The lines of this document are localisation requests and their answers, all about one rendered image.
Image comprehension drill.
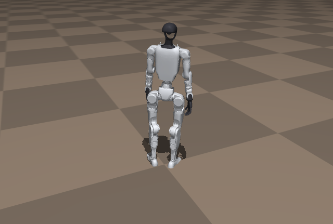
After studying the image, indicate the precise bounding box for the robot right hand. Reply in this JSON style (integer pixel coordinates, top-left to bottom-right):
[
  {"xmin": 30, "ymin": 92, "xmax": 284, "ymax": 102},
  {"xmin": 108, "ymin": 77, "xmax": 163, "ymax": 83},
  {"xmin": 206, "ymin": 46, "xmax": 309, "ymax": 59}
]
[{"xmin": 184, "ymin": 94, "xmax": 193, "ymax": 115}]

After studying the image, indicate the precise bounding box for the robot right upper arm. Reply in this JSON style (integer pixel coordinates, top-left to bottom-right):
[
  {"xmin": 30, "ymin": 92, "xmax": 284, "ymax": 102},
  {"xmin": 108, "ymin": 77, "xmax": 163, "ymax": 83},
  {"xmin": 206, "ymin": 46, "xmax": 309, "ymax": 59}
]
[{"xmin": 179, "ymin": 48, "xmax": 190, "ymax": 79}]

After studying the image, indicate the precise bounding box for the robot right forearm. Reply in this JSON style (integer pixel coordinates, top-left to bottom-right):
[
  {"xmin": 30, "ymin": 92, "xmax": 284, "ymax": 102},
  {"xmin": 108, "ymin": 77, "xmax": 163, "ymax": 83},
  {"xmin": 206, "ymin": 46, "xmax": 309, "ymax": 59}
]
[{"xmin": 184, "ymin": 71, "xmax": 193, "ymax": 98}]

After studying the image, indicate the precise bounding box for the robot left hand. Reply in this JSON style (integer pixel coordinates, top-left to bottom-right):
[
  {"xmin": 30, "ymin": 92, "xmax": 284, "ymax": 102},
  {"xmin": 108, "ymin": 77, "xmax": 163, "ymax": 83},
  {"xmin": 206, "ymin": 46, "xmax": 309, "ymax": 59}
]
[{"xmin": 145, "ymin": 88, "xmax": 150, "ymax": 103}]

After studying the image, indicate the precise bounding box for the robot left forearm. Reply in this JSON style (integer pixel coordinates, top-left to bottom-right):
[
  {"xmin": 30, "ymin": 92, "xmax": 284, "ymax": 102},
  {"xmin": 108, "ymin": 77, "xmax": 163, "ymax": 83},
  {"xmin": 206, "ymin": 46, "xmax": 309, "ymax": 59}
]
[{"xmin": 145, "ymin": 68, "xmax": 153, "ymax": 91}]

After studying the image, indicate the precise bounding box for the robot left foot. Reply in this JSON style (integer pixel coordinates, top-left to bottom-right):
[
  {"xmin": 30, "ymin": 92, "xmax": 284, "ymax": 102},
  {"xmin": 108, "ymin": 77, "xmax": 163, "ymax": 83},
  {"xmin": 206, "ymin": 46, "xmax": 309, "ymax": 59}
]
[{"xmin": 147, "ymin": 152, "xmax": 158, "ymax": 167}]

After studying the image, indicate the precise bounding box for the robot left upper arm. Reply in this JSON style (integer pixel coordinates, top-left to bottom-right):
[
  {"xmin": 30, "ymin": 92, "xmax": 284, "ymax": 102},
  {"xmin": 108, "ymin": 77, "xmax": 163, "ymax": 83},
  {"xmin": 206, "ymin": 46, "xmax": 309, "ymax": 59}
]
[{"xmin": 147, "ymin": 45, "xmax": 157, "ymax": 74}]

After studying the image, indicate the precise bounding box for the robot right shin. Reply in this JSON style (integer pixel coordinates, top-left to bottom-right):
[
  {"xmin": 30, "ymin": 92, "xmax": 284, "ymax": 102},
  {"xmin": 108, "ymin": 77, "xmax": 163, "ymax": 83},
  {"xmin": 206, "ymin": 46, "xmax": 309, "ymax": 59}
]
[{"xmin": 170, "ymin": 128, "xmax": 181, "ymax": 162}]

